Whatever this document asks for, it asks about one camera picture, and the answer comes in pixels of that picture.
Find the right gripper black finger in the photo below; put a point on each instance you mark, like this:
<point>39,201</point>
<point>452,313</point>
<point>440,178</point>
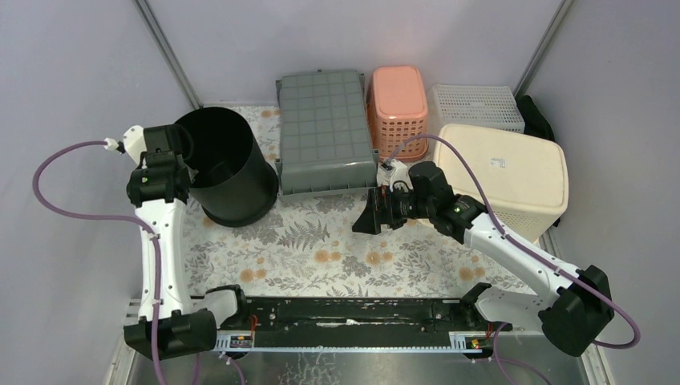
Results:
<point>393,221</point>
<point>370,220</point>

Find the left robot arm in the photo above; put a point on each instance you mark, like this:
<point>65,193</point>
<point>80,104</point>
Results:
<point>164,250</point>

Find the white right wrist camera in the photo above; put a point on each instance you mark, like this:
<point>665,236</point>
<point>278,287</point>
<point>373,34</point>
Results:
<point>393,174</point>

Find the black cylindrical bin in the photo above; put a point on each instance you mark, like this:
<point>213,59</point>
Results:
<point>234,184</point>

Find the grey plastic storage bin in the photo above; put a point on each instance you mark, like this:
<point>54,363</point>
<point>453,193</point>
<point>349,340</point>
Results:
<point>325,143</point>

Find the aluminium frame rail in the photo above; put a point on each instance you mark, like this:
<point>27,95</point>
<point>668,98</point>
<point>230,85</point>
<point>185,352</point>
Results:
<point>353,325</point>

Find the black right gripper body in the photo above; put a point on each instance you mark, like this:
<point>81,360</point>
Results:
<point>398,202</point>

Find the black crumpled cloth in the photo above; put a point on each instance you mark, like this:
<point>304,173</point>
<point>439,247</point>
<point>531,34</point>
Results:
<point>535,123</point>

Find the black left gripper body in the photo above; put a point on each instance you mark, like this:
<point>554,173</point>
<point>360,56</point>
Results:
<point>173,135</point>

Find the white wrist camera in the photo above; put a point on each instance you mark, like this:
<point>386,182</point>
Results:
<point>393,174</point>
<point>134,143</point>

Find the pink perforated plastic basket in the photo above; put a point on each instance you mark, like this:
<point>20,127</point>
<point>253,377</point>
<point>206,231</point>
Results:
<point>397,107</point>

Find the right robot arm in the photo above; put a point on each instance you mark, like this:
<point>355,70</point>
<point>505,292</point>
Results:
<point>531,265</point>

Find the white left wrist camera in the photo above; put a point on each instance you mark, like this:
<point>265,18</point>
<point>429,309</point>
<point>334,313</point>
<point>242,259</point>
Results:
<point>134,143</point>

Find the white perforated plastic basket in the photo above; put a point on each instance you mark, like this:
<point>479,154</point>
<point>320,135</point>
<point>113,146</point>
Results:
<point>483,106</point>

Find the cream plastic laundry basket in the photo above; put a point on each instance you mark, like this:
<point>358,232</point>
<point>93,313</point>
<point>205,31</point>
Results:
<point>524,178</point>

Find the floral patterned table mat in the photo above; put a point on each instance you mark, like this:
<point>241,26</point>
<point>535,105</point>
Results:
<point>306,247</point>

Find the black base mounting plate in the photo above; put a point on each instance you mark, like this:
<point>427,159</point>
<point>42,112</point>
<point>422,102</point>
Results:
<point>357,324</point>

